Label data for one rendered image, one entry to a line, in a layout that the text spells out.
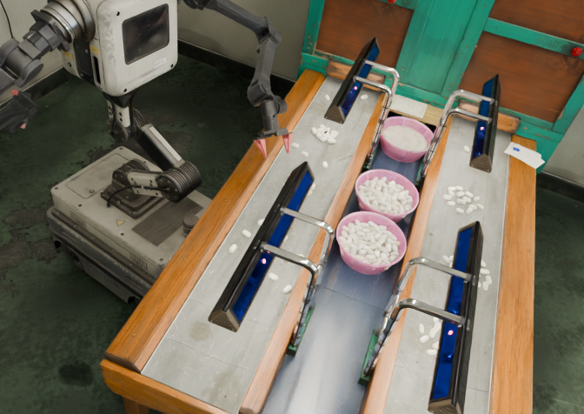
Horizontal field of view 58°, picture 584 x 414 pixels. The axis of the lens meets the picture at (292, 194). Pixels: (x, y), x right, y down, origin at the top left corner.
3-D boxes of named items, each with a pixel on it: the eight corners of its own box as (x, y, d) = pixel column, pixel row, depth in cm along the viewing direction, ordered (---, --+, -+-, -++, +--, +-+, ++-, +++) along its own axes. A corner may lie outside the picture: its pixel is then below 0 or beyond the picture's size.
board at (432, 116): (380, 108, 259) (380, 105, 258) (386, 93, 269) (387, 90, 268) (444, 129, 254) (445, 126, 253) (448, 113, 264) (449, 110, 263)
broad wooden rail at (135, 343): (109, 383, 162) (102, 352, 149) (301, 96, 289) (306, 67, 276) (143, 397, 160) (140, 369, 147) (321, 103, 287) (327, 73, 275)
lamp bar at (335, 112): (322, 118, 198) (327, 103, 193) (362, 49, 242) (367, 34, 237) (342, 125, 197) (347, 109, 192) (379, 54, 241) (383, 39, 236)
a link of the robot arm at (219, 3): (259, 31, 233) (275, 17, 228) (267, 56, 228) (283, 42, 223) (179, -11, 199) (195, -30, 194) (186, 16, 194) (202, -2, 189)
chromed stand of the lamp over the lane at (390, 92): (327, 162, 237) (348, 76, 206) (339, 137, 251) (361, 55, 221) (367, 175, 234) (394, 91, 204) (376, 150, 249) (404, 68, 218)
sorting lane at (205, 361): (140, 377, 150) (140, 373, 148) (325, 81, 278) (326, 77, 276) (235, 418, 145) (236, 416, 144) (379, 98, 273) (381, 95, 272)
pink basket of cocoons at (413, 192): (354, 228, 210) (359, 211, 204) (347, 183, 229) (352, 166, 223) (417, 233, 213) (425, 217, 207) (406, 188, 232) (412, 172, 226)
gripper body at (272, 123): (257, 137, 199) (254, 117, 198) (281, 132, 203) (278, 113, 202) (263, 136, 193) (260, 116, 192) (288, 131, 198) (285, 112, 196)
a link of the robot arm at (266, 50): (256, 42, 227) (274, 26, 221) (266, 50, 230) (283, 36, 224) (242, 99, 197) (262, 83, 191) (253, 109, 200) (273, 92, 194)
